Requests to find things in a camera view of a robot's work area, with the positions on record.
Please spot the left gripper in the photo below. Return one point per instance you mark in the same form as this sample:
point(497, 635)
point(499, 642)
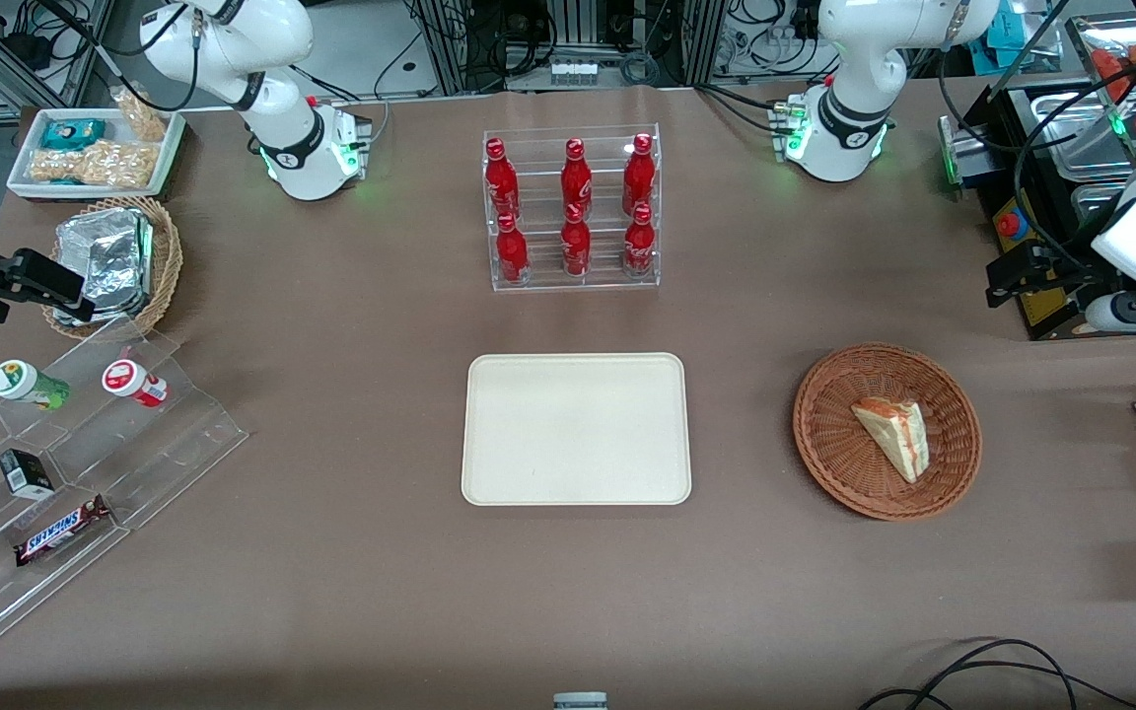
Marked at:
point(1064, 268)

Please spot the triangle sandwich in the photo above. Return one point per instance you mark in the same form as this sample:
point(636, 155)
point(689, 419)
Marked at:
point(895, 434)

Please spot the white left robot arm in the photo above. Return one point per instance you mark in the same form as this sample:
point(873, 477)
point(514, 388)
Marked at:
point(849, 128)

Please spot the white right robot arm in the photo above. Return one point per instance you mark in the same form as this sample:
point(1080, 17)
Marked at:
point(284, 148)

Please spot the tan wicker basket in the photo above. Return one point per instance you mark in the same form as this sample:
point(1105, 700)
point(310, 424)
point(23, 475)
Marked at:
point(166, 256)

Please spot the white rectangular snack tray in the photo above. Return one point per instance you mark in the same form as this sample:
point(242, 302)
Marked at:
point(26, 148)

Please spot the brown wicker basket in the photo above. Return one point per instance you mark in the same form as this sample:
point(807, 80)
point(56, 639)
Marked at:
point(844, 463)

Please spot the beige plastic tray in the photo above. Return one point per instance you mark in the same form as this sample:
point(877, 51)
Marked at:
point(576, 429)

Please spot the black food warmer appliance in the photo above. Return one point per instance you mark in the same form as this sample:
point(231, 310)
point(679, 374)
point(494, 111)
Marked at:
point(1046, 306)

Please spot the red emergency button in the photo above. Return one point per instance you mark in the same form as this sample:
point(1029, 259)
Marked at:
point(1010, 224)

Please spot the foil wrapped package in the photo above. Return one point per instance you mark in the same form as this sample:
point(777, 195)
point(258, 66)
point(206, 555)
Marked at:
point(105, 256)

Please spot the steel warmer pan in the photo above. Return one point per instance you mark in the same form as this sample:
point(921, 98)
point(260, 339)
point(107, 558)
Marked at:
point(1071, 128)
point(1096, 202)

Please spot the green lid cup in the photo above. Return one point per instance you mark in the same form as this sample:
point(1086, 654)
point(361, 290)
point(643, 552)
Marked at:
point(24, 383)

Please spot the large clear peanut snack bag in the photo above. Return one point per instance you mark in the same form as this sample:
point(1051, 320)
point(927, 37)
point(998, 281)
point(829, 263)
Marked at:
point(95, 166)

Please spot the silver cylinder with green light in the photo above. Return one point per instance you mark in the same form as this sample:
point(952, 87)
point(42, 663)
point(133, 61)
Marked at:
point(962, 158)

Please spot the red lid cup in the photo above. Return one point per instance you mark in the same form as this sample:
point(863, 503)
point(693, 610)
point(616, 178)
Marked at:
point(132, 382)

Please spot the teal snack packet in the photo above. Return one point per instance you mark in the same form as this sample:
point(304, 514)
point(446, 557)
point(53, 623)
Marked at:
point(73, 133)

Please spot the small black box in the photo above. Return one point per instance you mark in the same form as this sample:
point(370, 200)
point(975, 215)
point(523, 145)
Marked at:
point(28, 475)

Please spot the small clear peanut snack bag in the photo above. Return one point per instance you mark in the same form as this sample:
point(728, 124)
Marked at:
point(144, 116)

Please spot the clear acrylic stepped stand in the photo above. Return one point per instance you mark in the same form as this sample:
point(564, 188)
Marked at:
point(174, 444)

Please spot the black power adapter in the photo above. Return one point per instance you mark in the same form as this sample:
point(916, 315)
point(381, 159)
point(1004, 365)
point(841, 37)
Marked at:
point(28, 49)

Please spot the orange food in warmer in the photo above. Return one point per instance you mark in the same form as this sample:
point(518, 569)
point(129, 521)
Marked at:
point(1125, 64)

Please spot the teal box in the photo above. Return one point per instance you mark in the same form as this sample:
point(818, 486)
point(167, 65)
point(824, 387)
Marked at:
point(1007, 35)

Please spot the snickers chocolate bar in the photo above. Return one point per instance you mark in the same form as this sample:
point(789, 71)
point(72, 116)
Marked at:
point(60, 532)

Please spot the red cola bottle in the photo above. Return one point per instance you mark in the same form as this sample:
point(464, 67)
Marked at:
point(576, 247)
point(501, 182)
point(512, 254)
point(576, 182)
point(638, 177)
point(639, 247)

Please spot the clear acrylic bottle rack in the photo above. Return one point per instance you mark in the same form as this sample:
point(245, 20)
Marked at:
point(607, 281)

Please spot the grey device at table edge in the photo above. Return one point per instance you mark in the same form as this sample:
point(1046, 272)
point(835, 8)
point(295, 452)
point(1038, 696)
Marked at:
point(580, 701)

